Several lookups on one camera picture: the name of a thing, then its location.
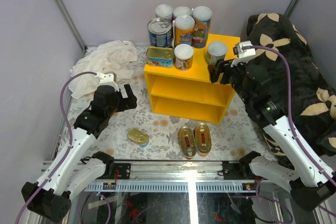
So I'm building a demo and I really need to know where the grey lid small can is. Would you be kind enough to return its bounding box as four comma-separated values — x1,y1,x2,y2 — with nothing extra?
205,41,227,65

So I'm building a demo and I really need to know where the black floral plush blanket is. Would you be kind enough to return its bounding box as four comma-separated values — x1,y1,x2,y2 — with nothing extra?
246,13,335,156

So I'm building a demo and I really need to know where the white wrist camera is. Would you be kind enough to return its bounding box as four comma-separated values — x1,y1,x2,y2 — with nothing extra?
96,72,119,91
231,40,256,67

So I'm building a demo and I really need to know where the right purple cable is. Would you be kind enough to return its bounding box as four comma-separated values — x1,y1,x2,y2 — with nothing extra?
244,45,336,222

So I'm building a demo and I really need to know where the white lid small can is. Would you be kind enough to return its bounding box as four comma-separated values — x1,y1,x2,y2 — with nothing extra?
174,44,194,71

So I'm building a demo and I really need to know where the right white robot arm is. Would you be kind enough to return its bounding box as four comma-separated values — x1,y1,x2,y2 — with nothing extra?
208,60,335,212

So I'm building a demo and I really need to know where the purple cable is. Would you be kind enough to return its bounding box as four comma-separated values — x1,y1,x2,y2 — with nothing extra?
14,71,100,224
244,45,336,222

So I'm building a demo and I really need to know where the blue labelled gold-top can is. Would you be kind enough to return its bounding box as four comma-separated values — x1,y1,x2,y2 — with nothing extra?
147,18,172,48

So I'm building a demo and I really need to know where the gold oval tin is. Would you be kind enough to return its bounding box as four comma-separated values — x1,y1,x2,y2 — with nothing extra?
178,126,197,159
194,123,212,156

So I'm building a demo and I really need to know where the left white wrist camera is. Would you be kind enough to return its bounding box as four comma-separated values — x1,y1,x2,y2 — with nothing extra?
96,72,119,91

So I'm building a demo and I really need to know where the orange blue tall canister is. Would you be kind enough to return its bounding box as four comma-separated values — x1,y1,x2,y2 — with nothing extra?
174,15,195,46

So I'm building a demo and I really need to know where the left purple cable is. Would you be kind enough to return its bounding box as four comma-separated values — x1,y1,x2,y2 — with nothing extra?
14,71,100,224

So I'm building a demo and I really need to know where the aluminium mounting rail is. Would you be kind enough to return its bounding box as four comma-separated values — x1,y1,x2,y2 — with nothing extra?
39,159,321,193

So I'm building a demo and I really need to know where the left metal corner post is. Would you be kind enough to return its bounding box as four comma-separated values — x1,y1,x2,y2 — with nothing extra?
54,0,87,52

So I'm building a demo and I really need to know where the gold oval tin left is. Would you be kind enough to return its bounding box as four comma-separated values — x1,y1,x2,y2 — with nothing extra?
178,126,197,159

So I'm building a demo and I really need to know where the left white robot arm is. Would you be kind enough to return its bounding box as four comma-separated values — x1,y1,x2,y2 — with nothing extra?
22,84,137,223

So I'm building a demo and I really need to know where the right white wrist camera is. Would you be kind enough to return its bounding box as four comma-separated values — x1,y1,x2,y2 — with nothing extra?
231,40,256,67

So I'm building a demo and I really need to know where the gold rectangular tin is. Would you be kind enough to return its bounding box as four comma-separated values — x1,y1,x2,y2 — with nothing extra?
127,128,149,147
146,47,174,68

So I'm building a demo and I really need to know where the gold oval tin right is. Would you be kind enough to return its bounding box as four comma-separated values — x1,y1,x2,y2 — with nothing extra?
194,123,212,156

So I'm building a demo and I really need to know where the white red snack canister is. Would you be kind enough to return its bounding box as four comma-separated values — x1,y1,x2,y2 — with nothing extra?
173,6,192,20

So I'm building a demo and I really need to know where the yellow wooden shelf cabinet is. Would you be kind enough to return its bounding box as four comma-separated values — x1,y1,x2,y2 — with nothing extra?
144,47,235,123

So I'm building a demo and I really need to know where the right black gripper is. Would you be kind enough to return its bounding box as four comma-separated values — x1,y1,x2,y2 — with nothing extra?
207,56,253,105

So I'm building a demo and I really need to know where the white orange snack canister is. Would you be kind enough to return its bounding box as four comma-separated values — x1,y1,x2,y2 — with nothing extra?
155,4,173,22

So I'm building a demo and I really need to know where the crumpled cream cloth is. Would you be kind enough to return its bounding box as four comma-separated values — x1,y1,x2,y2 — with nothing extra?
69,40,138,99

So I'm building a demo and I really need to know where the clear jar colourful candy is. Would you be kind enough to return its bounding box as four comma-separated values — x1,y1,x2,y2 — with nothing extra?
192,6,212,48

